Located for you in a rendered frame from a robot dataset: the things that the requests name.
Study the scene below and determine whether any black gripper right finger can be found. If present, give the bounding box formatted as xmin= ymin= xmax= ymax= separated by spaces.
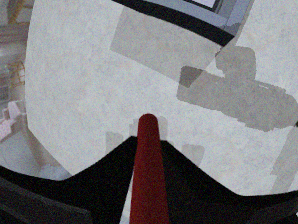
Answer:
xmin=160 ymin=140 xmax=298 ymax=224

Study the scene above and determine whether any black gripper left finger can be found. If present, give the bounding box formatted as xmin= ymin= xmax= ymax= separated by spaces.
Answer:
xmin=0 ymin=135 xmax=138 ymax=224

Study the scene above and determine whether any dark red peg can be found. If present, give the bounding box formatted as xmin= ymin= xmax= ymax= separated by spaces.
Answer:
xmin=129 ymin=113 xmax=170 ymax=224

